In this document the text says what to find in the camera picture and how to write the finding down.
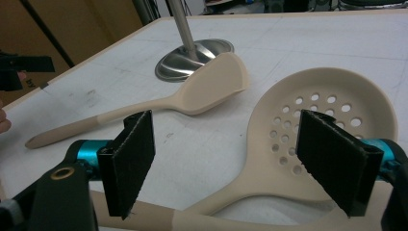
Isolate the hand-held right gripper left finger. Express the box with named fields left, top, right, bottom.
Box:
left=96, top=109, right=157, bottom=220

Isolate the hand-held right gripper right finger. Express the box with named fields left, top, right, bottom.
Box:
left=295, top=109, right=385, bottom=218

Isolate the beige slotted turner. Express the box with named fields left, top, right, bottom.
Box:
left=179, top=182, right=394, bottom=231

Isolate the beige round skimmer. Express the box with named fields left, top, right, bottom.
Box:
left=90, top=66, right=398, bottom=231

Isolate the steel utensil stand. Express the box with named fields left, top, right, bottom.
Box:
left=154, top=0, right=235, bottom=84

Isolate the beige solid spatula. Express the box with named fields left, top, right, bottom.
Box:
left=24, top=51, right=250, bottom=150

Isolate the white foam mat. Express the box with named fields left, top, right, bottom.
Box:
left=0, top=13, right=408, bottom=227

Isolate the black metal frame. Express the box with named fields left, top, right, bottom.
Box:
left=18, top=0, right=76, bottom=69

